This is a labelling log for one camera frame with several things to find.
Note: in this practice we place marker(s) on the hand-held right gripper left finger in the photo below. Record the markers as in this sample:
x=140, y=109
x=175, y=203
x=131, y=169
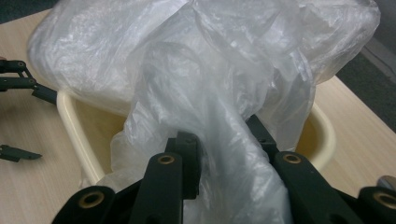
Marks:
x=190, y=161

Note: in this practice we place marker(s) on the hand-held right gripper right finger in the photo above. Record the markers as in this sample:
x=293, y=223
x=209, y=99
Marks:
x=263, y=137

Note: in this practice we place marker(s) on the cream plastic bin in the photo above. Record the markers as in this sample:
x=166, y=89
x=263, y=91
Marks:
x=67, y=115

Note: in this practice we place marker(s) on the clear plastic bag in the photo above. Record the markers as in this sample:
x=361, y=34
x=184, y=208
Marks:
x=186, y=62

